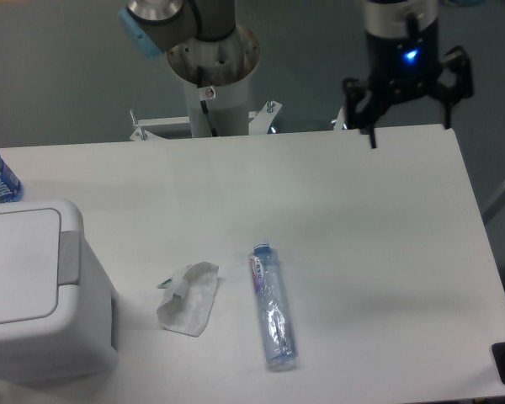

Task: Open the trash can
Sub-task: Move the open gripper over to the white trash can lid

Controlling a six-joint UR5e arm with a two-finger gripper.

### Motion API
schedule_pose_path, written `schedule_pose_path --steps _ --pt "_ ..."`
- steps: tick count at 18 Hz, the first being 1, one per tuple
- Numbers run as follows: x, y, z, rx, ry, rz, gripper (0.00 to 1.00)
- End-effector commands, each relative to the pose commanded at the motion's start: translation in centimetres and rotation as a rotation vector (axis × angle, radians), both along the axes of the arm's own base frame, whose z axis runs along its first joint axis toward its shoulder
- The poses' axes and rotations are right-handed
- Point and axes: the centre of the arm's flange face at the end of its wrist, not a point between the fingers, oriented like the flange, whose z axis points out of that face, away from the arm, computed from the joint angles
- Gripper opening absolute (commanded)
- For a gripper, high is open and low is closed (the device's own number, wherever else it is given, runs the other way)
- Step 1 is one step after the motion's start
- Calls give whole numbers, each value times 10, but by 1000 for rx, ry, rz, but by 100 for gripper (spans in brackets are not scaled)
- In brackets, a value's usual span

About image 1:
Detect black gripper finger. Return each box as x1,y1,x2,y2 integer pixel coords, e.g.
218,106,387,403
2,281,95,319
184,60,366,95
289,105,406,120
342,77,391,149
429,45,474,129

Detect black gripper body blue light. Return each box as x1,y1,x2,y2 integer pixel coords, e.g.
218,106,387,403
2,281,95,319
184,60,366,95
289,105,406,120
365,14,442,104

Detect white push-lid trash can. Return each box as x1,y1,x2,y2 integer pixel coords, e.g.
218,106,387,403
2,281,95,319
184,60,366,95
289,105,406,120
0,199,119,385

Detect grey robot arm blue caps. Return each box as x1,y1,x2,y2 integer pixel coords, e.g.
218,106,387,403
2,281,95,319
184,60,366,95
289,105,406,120
118,1,474,139

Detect crumpled white paper wrapper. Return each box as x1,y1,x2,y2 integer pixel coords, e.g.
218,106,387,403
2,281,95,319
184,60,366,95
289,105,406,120
157,262,219,338

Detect clear empty plastic water bottle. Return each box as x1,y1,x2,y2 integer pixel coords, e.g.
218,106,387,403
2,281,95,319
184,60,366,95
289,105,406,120
247,239,298,372

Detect white metal mounting frame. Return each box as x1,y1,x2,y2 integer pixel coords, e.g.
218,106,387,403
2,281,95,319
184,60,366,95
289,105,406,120
128,99,353,142

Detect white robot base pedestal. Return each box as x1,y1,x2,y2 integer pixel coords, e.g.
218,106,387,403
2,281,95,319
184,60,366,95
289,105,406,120
167,24,260,138

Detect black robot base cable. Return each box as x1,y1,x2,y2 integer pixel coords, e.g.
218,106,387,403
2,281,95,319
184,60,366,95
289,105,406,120
195,65,219,138

